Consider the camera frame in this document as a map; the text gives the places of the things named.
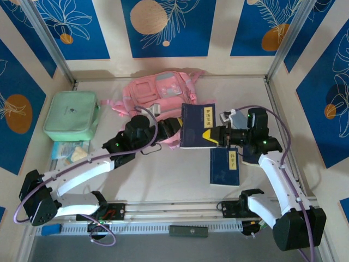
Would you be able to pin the dark blue four-character label book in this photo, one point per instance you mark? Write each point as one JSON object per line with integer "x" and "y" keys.
{"x": 193, "y": 128}

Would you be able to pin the light blue pencil case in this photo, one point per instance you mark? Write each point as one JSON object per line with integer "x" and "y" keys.
{"x": 241, "y": 120}

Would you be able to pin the pink school backpack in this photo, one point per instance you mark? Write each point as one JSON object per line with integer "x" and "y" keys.
{"x": 141, "y": 90}

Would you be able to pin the dark blue three-character label book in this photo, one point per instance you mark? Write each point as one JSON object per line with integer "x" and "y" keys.
{"x": 222, "y": 172}

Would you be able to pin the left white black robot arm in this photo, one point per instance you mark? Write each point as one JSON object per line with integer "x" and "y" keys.
{"x": 81, "y": 169}

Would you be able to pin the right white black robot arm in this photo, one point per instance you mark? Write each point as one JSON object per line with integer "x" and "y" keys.
{"x": 278, "y": 180}

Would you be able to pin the mint green zip bag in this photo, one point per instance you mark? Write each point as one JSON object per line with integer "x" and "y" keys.
{"x": 71, "y": 114}

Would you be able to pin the light blue picture booklet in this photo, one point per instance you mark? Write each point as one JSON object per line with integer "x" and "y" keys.
{"x": 62, "y": 150}

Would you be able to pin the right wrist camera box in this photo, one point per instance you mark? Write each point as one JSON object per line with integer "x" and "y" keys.
{"x": 225, "y": 118}

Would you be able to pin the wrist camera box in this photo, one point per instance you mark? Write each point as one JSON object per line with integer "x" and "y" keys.
{"x": 225, "y": 118}
{"x": 156, "y": 108}

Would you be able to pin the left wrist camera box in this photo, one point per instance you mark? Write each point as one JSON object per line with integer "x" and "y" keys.
{"x": 156, "y": 108}

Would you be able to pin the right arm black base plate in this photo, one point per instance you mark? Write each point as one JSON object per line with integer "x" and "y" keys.
{"x": 230, "y": 208}

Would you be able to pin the aluminium front rail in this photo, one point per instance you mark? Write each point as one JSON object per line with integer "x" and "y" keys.
{"x": 174, "y": 210}

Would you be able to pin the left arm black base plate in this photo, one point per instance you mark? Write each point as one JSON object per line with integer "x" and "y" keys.
{"x": 117, "y": 211}

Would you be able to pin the aluminium frame post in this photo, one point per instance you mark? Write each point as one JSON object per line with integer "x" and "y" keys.
{"x": 288, "y": 41}
{"x": 49, "y": 41}

